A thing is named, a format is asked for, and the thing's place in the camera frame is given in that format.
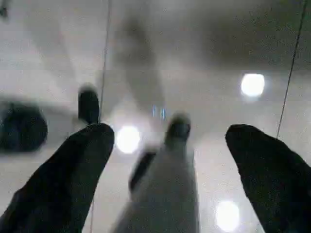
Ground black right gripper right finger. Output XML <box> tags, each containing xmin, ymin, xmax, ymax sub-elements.
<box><xmin>225</xmin><ymin>125</ymin><xmax>311</xmax><ymax>233</ymax></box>

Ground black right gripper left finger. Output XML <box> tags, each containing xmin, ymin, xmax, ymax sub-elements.
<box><xmin>0</xmin><ymin>124</ymin><xmax>115</xmax><ymax>233</ymax></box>

